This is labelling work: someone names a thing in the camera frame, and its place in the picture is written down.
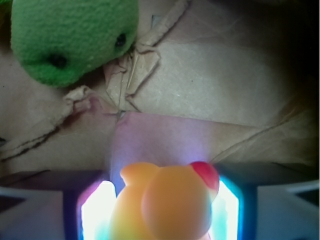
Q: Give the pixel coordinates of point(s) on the green plush frog toy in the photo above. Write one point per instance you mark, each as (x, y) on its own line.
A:
(58, 41)

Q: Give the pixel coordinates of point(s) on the brown paper lined bin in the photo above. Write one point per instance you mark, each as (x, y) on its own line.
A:
(231, 81)

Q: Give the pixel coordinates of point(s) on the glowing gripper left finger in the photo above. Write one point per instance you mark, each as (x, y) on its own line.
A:
(56, 205)

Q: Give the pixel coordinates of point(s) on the yellow rubber duck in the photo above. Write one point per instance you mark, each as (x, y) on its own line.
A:
(164, 203)

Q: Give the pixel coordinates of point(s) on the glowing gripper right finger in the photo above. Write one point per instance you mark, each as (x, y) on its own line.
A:
(266, 201)

